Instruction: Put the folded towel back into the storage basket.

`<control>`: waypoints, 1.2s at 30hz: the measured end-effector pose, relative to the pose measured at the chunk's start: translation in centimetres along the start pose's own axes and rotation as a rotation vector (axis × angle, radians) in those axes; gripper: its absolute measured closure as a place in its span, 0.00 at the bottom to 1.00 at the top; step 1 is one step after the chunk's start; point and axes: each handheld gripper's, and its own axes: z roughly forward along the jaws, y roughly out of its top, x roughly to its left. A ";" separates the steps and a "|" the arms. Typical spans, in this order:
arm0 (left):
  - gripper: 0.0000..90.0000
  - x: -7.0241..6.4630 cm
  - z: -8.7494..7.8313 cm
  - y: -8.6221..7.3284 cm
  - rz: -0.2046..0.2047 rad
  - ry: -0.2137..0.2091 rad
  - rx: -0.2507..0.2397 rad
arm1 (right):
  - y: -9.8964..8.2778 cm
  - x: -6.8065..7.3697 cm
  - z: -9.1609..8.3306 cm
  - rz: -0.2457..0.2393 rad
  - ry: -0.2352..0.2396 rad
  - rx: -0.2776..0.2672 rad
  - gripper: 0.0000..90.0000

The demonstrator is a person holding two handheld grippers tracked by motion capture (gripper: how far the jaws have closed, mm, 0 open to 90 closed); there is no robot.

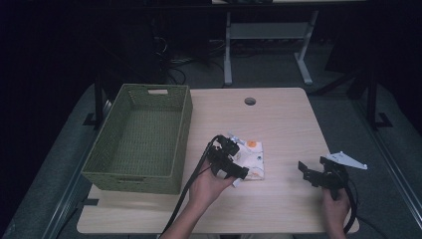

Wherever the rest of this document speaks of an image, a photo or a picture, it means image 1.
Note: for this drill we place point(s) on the white printed cloth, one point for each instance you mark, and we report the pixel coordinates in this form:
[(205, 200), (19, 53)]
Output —
[(253, 159)]

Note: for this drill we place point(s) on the black metal stand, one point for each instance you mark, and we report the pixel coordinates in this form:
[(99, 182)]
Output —
[(372, 99), (98, 99)]

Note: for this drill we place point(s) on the green woven basket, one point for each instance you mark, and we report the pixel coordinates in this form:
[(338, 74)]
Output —
[(146, 142)]

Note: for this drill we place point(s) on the white metal desk frame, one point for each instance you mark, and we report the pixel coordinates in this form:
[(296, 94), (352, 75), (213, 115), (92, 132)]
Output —
[(265, 30)]

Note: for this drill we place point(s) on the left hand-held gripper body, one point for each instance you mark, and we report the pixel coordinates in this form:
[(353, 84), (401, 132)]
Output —
[(221, 162)]

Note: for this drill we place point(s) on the person's left hand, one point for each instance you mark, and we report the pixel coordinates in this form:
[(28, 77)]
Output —
[(206, 187)]

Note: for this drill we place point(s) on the person's right hand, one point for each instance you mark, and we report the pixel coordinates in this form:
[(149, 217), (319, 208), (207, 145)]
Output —
[(335, 210)]

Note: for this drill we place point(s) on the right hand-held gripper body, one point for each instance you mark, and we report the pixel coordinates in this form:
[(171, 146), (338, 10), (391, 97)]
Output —
[(333, 177)]

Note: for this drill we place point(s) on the black tape strip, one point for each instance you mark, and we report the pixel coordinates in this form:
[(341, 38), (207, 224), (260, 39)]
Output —
[(90, 201)]

